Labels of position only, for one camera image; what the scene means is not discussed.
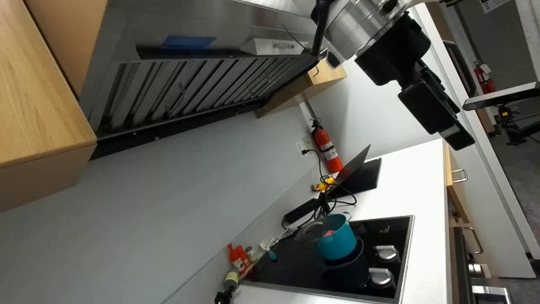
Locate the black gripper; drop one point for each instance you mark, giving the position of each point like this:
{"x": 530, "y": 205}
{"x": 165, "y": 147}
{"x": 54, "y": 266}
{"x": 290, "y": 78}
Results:
{"x": 393, "y": 51}

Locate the dark glass pot lid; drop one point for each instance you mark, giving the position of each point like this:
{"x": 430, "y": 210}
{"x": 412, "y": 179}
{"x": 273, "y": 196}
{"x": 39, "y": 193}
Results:
{"x": 309, "y": 232}

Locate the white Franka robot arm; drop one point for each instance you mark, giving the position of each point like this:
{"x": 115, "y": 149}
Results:
{"x": 359, "y": 22}

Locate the teal cooking pot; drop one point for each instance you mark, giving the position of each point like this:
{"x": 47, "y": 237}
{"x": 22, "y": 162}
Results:
{"x": 339, "y": 245}

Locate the black tripod stand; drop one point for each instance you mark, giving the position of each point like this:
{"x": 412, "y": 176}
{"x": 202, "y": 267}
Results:
{"x": 516, "y": 129}

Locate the wooden base cabinet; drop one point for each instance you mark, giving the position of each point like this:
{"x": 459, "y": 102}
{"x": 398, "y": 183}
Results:
{"x": 457, "y": 203}

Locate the small yellow object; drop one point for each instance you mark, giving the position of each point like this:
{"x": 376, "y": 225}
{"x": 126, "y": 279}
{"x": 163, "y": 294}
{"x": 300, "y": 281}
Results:
{"x": 322, "y": 184}

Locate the silver cooktop knob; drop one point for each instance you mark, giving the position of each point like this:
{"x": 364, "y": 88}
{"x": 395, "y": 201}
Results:
{"x": 386, "y": 254}
{"x": 379, "y": 277}

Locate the silver oven knob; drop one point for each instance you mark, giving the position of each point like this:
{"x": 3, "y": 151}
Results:
{"x": 474, "y": 269}

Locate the black built-in oven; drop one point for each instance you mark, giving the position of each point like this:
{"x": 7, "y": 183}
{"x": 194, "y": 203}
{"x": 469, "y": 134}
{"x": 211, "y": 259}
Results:
{"x": 464, "y": 281}

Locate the black power strip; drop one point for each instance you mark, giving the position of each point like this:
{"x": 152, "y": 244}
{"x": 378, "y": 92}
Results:
{"x": 300, "y": 211}

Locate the black glass cooktop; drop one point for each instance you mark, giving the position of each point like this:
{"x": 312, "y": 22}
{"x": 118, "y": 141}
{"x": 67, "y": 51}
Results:
{"x": 292, "y": 267}

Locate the teal utensil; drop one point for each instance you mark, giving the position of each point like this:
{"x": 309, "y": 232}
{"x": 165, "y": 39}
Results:
{"x": 271, "y": 254}

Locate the red sauce bottle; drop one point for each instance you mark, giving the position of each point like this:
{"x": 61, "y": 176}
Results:
{"x": 238, "y": 259}

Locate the stainless steel range hood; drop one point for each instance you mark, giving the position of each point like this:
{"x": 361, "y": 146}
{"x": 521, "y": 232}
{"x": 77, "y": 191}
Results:
{"x": 196, "y": 85}

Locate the small bottle with yellow label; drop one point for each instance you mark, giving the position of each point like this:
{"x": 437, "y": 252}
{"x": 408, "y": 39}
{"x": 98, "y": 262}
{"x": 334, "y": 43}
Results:
{"x": 229, "y": 279}

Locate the grey camera stand bar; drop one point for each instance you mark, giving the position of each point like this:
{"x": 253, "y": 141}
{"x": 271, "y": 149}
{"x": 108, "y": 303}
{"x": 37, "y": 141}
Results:
{"x": 499, "y": 95}

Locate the small wooden wall cabinet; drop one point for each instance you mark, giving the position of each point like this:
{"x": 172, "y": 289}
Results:
{"x": 320, "y": 76}

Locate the large wooden wall cabinet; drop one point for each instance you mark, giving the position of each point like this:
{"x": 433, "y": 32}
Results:
{"x": 34, "y": 102}

